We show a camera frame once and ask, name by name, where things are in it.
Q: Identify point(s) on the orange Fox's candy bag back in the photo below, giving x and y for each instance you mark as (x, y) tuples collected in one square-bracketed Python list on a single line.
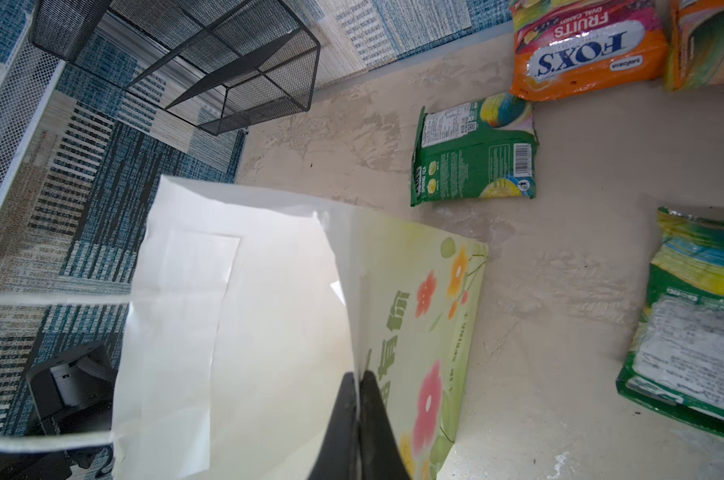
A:
[(565, 48)]

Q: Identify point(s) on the white wire mesh basket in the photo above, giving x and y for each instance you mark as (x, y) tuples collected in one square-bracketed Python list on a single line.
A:
[(27, 82)]

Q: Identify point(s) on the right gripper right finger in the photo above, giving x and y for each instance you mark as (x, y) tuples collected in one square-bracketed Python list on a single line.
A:
[(379, 453)]

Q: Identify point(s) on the green snack bag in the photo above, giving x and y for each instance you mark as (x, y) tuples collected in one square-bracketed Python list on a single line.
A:
[(675, 363)]

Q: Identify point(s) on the white floral paper bag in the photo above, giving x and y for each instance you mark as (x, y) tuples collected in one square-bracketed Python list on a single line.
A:
[(248, 306)]

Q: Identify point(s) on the black wire mesh shelf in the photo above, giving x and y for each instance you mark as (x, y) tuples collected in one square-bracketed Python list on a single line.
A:
[(217, 66)]

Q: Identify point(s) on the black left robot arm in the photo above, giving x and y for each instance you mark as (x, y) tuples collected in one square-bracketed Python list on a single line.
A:
[(72, 393)]

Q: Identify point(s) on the green snack bag barcode side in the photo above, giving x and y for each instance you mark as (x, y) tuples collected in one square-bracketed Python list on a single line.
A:
[(480, 149)]

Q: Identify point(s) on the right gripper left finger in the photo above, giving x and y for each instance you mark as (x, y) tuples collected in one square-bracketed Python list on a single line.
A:
[(338, 455)]

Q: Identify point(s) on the orange snack bag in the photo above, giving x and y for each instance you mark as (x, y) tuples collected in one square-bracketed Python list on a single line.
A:
[(696, 54)]

